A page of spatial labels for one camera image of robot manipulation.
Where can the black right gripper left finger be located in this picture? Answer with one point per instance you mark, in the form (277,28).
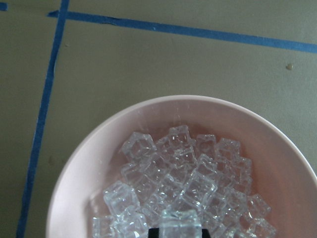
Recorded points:
(153,233)

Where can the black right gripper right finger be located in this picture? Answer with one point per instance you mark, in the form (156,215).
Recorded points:
(205,233)

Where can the clear ice cubes pile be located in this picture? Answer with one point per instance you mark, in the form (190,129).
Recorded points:
(178,172)

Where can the pink bowl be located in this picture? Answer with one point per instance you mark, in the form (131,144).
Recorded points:
(281,173)

